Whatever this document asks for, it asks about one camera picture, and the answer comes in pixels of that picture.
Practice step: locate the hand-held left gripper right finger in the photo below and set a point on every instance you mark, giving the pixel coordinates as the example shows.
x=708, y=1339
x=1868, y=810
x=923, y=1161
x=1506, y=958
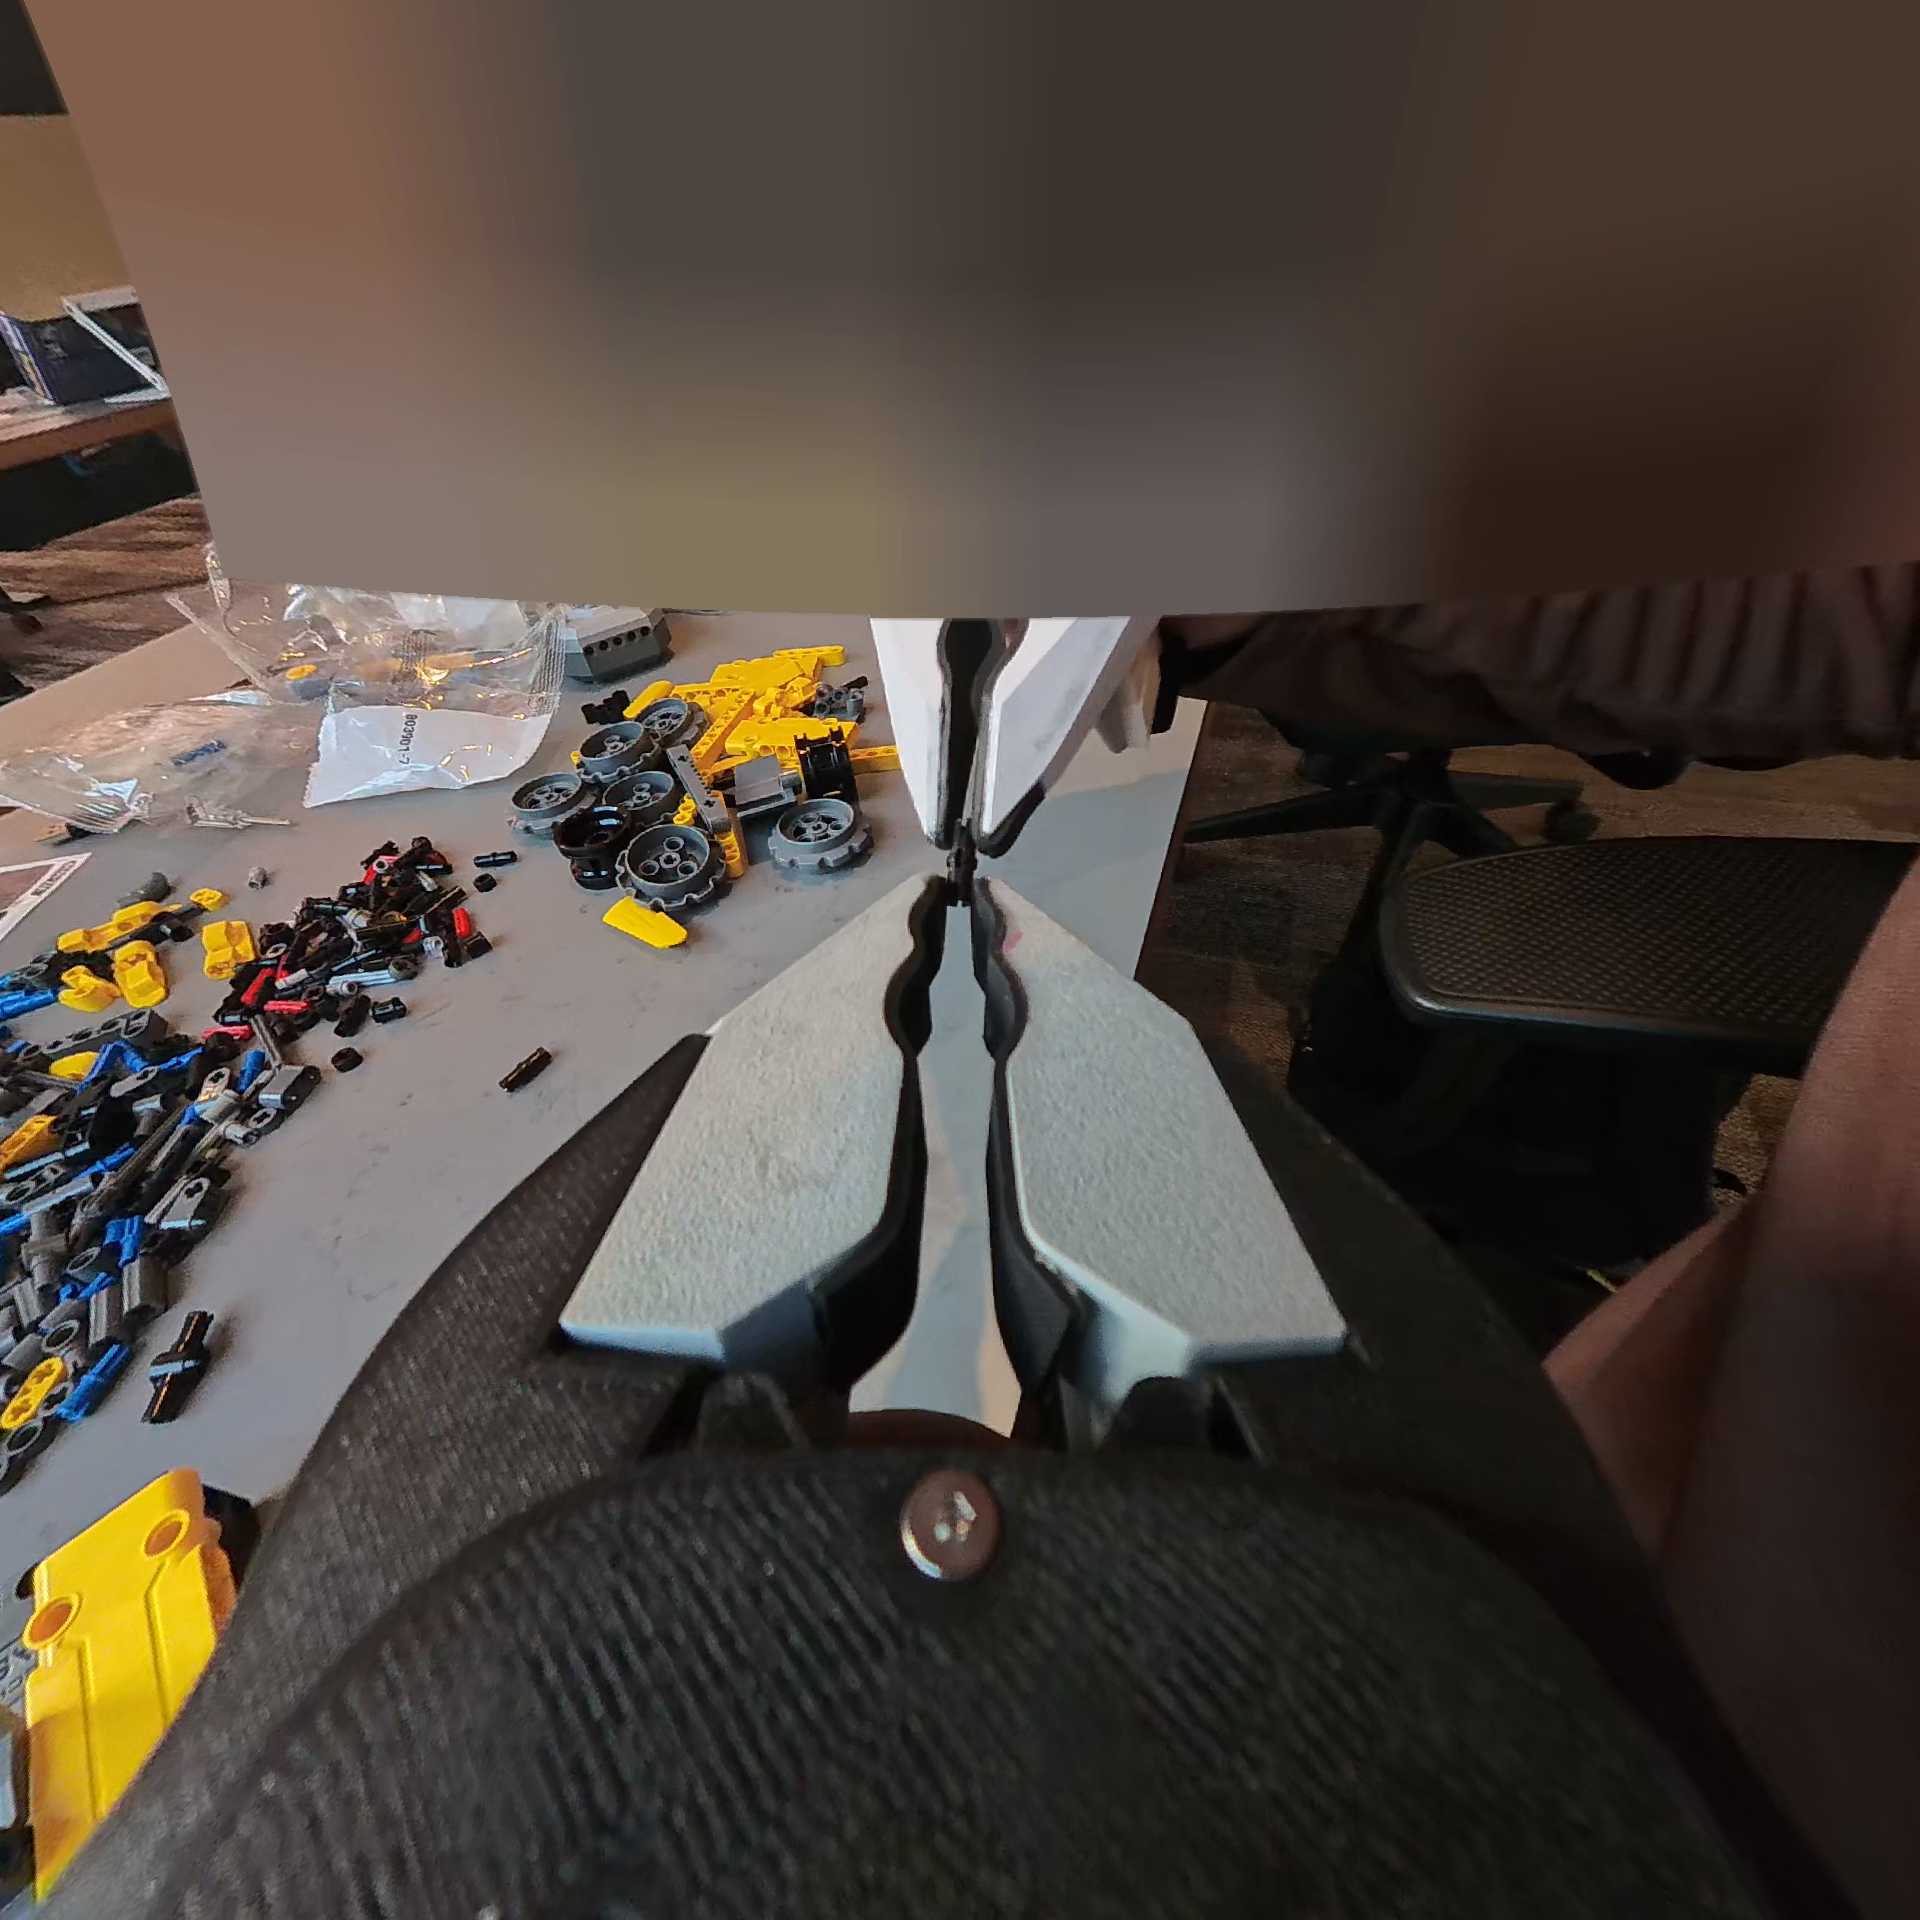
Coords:
x=1154, y=1187

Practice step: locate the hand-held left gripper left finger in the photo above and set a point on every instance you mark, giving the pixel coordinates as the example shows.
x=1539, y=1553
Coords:
x=749, y=1170

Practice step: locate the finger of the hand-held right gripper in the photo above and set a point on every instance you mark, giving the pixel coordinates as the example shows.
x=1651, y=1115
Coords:
x=909, y=690
x=1057, y=690

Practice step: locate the pile of small building parts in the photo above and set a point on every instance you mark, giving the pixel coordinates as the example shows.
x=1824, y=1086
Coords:
x=180, y=1112

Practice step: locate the yellow toy vehicle model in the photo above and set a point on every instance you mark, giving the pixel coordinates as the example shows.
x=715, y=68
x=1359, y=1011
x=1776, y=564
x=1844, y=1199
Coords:
x=121, y=1650

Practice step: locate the person's right forearm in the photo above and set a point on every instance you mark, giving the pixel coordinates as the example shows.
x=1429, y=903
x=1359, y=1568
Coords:
x=1562, y=674

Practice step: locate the grey desk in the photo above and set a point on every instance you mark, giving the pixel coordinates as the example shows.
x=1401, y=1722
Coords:
x=420, y=1170

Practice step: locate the pile of yellow beams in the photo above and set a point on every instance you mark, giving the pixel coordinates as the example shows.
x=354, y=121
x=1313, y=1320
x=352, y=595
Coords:
x=767, y=698

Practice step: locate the black connector pin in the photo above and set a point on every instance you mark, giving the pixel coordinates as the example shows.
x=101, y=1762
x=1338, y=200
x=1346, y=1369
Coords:
x=527, y=1066

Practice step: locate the yellow curved panel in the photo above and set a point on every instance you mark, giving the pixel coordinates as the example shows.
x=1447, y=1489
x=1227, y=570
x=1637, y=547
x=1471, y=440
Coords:
x=643, y=922

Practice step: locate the group of grey toothed wheels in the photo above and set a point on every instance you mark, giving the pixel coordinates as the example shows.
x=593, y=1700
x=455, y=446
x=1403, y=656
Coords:
x=675, y=855

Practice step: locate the grey motor block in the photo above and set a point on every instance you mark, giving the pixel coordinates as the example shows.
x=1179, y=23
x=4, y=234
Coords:
x=615, y=642

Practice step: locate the white-labelled plastic bag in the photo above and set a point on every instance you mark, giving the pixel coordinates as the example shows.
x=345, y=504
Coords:
x=420, y=751

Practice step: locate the black office chair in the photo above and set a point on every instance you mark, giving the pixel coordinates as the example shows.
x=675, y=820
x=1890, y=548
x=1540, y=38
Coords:
x=1620, y=931

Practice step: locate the crumpled clear plastic bag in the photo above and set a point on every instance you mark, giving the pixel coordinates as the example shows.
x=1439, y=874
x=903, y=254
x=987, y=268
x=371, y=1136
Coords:
x=271, y=644

